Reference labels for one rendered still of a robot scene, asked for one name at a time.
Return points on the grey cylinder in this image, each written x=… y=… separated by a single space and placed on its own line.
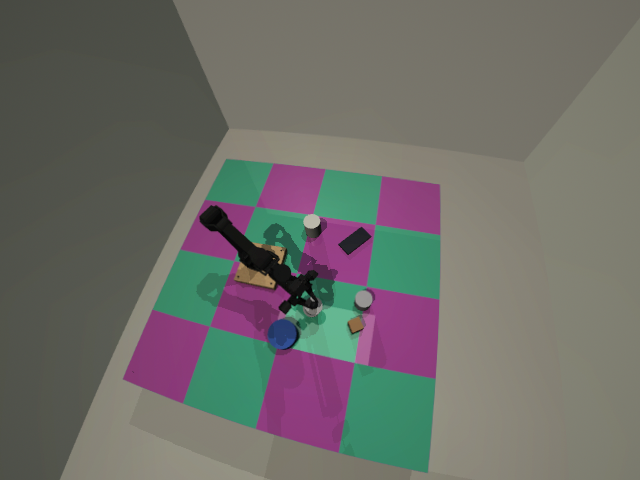
x=363 y=300
x=312 y=225

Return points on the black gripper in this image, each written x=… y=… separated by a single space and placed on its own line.
x=286 y=304

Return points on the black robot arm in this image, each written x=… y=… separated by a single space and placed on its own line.
x=253 y=257

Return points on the blue cylinder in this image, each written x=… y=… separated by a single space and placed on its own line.
x=282 y=334

